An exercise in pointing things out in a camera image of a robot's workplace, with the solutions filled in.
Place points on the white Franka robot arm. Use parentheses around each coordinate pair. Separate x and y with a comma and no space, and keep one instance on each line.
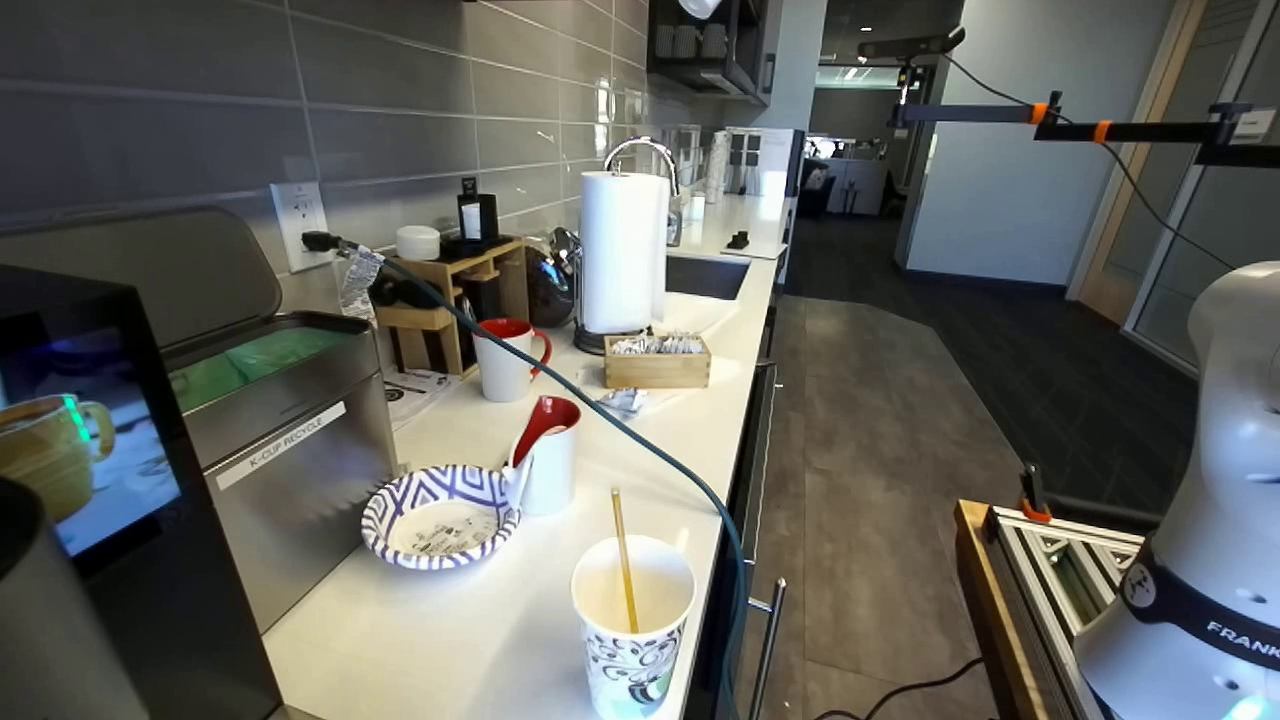
(1226,533)

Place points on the black coffee machine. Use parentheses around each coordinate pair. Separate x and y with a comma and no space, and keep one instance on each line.
(123,585)

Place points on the wooden box of sugar packets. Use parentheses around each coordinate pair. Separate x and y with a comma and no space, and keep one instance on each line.
(656,361)

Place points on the crumpled packet wrapper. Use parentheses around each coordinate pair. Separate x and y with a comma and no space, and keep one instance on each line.
(621,402)

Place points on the black paper towel holder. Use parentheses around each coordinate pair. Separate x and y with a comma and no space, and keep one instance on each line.
(594,343)

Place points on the dark kitchen sink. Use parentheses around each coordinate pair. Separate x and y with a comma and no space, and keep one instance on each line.
(707,277)

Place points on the white paper towel roll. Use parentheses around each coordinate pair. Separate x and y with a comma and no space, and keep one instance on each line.
(621,255)

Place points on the shiny chrome kettle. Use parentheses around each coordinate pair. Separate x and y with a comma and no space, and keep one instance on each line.
(551,284)

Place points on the white cup with red spout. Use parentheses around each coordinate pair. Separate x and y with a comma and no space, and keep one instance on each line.
(551,465)

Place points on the wooden countertop rack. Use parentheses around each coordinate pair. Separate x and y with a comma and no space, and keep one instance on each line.
(443,334)

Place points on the wooden stir stick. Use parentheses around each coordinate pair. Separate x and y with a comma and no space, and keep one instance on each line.
(624,566)

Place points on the chrome sink faucet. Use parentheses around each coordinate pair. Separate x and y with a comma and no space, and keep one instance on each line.
(640,141)

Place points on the dark glass bottle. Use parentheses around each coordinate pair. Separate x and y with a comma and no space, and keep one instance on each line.
(476,219)

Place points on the white countertop appliance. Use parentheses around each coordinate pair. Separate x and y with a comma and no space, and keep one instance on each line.
(755,160)

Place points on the blue patterned paper bowl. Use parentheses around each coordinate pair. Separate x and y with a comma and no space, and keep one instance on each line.
(443,512)

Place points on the small white jar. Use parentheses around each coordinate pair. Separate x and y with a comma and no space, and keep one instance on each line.
(416,241)

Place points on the patterned paper cup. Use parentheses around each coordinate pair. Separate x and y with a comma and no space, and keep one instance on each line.
(632,664)

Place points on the black boom pole orange clamps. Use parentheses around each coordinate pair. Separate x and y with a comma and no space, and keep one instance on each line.
(1146,131)

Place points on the white wall outlet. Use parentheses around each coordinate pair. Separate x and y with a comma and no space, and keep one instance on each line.
(301,221)

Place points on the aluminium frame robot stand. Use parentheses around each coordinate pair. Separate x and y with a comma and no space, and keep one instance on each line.
(1025,585)

